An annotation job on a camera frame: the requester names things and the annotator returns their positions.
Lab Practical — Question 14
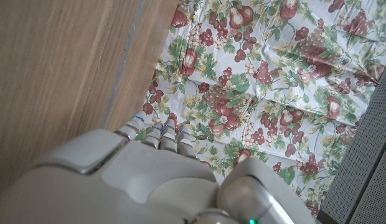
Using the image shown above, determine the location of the floral fruit print backdrop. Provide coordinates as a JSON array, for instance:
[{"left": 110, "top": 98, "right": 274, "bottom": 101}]
[{"left": 141, "top": 0, "right": 386, "bottom": 218}]

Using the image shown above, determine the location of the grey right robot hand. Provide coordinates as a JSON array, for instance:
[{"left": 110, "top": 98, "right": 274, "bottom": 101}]
[{"left": 0, "top": 111, "right": 318, "bottom": 224}]

